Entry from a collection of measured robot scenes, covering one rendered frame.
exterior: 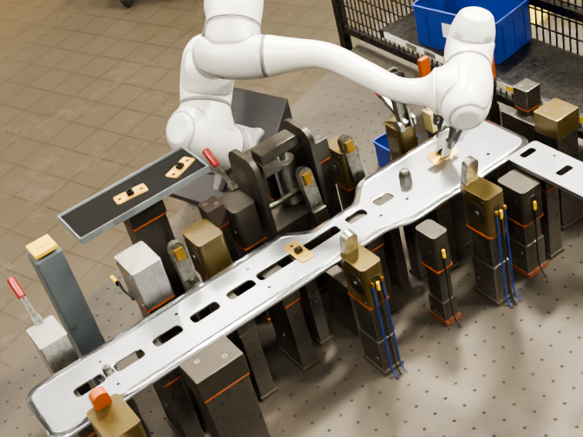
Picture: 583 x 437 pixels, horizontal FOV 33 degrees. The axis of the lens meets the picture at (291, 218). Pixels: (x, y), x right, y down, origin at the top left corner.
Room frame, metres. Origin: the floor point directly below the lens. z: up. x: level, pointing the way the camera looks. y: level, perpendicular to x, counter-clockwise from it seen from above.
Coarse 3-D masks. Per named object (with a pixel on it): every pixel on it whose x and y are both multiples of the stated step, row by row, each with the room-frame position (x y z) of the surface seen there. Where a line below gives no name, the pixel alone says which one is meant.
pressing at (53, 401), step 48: (432, 144) 2.11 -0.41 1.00; (480, 144) 2.05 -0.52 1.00; (384, 192) 1.96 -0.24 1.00; (432, 192) 1.90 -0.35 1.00; (288, 240) 1.88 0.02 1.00; (336, 240) 1.83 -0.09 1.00; (288, 288) 1.71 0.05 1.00; (144, 336) 1.68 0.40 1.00; (192, 336) 1.63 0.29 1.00; (48, 384) 1.61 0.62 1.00; (144, 384) 1.53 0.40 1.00; (48, 432) 1.47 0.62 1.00
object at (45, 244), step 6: (36, 240) 1.93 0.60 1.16; (42, 240) 1.93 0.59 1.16; (48, 240) 1.92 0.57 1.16; (30, 246) 1.92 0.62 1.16; (36, 246) 1.91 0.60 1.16; (42, 246) 1.90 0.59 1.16; (48, 246) 1.90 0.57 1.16; (54, 246) 1.89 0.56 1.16; (30, 252) 1.89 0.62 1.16; (36, 252) 1.89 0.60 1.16; (42, 252) 1.88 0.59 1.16; (48, 252) 1.89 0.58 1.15; (36, 258) 1.87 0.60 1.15
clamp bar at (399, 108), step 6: (390, 72) 2.17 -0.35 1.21; (396, 72) 2.14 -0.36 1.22; (402, 72) 2.14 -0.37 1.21; (396, 102) 2.14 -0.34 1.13; (396, 108) 2.14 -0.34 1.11; (402, 108) 2.15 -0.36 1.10; (408, 108) 2.15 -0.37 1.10; (396, 114) 2.14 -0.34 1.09; (408, 114) 2.15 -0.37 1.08; (396, 120) 2.15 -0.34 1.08; (402, 120) 2.14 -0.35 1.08
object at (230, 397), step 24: (192, 360) 1.53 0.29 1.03; (216, 360) 1.51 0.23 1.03; (240, 360) 1.50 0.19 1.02; (192, 384) 1.49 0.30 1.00; (216, 384) 1.47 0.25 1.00; (240, 384) 1.50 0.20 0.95; (216, 408) 1.47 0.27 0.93; (240, 408) 1.49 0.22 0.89; (216, 432) 1.47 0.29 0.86; (240, 432) 1.48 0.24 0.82; (264, 432) 1.50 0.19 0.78
